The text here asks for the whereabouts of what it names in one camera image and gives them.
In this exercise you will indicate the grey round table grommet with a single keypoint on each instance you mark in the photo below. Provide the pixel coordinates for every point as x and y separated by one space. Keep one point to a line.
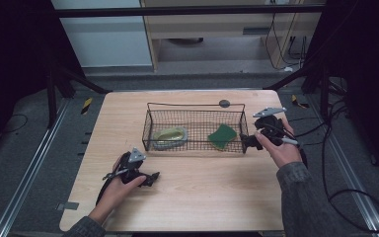
224 103

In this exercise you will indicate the yellow and green sponge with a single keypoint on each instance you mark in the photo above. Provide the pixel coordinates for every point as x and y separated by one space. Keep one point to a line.
222 136

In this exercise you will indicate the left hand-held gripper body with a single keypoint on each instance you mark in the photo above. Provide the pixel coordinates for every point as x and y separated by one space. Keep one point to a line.
130 166

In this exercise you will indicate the grey tape strip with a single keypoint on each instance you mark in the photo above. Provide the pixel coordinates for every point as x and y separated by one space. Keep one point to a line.
67 206

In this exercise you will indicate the black metal stand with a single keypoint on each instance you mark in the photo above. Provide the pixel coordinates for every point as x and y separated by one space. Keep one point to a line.
324 92
52 98

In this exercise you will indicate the person's left hand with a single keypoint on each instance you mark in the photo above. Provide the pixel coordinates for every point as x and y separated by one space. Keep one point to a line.
118 192

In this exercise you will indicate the person's right hand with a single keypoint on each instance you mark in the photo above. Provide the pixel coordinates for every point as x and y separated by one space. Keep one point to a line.
286 153

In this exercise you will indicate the white cabinet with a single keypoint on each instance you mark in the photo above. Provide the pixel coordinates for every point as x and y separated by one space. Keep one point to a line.
105 39

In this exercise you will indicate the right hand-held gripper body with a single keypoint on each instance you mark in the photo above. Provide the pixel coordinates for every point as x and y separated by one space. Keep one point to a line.
271 126

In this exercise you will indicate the yellow and black floor tape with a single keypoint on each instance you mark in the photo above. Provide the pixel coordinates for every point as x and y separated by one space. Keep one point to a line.
297 102
86 105

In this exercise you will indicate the light wooden desk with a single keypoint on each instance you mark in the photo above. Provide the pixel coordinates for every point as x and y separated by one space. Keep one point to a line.
210 24

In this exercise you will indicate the metal floor rail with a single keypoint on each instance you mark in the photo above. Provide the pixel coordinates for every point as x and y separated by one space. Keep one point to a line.
348 171
29 171

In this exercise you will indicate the black horizontal frame bar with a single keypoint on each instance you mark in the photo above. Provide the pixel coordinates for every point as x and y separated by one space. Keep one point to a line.
177 11

